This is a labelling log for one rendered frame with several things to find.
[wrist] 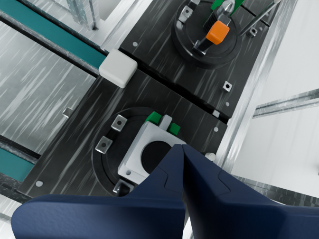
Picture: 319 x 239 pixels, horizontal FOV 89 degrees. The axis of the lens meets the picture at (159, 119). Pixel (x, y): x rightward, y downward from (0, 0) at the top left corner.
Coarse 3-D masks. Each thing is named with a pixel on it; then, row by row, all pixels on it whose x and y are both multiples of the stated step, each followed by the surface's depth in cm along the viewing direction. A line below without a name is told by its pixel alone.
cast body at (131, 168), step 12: (168, 120) 20; (144, 132) 15; (156, 132) 15; (168, 132) 15; (132, 144) 18; (144, 144) 14; (156, 144) 14; (168, 144) 14; (132, 156) 14; (144, 156) 13; (156, 156) 14; (120, 168) 17; (132, 168) 14; (144, 168) 13; (132, 180) 17
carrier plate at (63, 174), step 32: (96, 96) 25; (128, 96) 26; (160, 96) 28; (64, 128) 24; (96, 128) 25; (192, 128) 28; (224, 128) 30; (64, 160) 23; (32, 192) 22; (64, 192) 22; (96, 192) 23
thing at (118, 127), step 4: (120, 116) 22; (116, 120) 22; (120, 120) 22; (124, 120) 22; (112, 124) 22; (116, 124) 22; (120, 124) 22; (124, 124) 22; (116, 128) 22; (120, 128) 22
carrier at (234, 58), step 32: (160, 0) 31; (192, 0) 28; (224, 0) 34; (160, 32) 30; (192, 32) 29; (160, 64) 29; (192, 64) 30; (224, 64) 30; (192, 96) 30; (224, 96) 31
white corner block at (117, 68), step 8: (112, 56) 25; (120, 56) 25; (128, 56) 26; (104, 64) 24; (112, 64) 24; (120, 64) 25; (128, 64) 25; (136, 64) 26; (104, 72) 24; (112, 72) 24; (120, 72) 25; (128, 72) 25; (112, 80) 25; (120, 80) 24; (128, 80) 26
